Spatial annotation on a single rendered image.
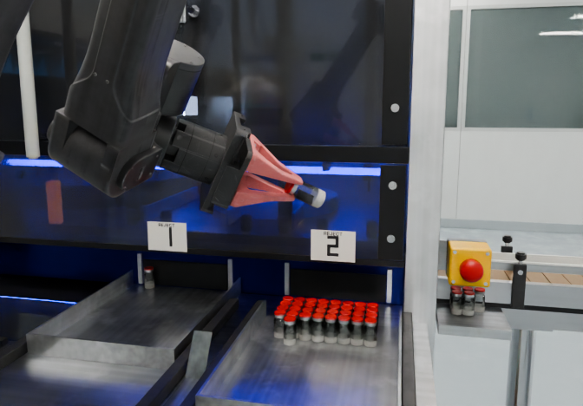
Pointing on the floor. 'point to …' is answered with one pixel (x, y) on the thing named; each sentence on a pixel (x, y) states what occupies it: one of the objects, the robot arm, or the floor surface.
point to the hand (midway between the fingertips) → (291, 187)
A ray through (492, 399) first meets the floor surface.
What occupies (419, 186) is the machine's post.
